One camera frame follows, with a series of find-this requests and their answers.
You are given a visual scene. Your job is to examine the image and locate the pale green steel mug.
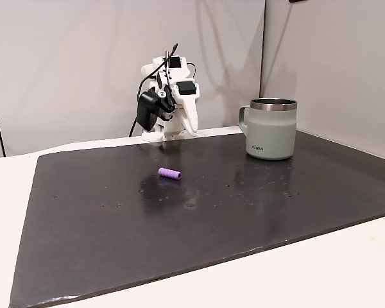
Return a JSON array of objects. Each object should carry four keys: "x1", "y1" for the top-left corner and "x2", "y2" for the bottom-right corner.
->
[{"x1": 237, "y1": 98, "x2": 298, "y2": 161}]

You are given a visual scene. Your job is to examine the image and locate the black camera box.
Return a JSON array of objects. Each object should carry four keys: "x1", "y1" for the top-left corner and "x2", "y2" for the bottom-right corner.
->
[{"x1": 137, "y1": 89, "x2": 176, "y2": 132}]

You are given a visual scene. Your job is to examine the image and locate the black table mat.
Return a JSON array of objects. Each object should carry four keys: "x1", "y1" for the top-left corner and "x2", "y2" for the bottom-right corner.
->
[{"x1": 8, "y1": 130, "x2": 385, "y2": 308}]

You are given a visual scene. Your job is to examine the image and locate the black cable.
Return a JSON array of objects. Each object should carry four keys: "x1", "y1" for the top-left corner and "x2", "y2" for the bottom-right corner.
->
[{"x1": 128, "y1": 43, "x2": 179, "y2": 138}]

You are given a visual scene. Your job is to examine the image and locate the purple pen grip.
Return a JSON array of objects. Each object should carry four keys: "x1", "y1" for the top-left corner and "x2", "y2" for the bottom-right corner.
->
[{"x1": 157, "y1": 167, "x2": 183, "y2": 181}]

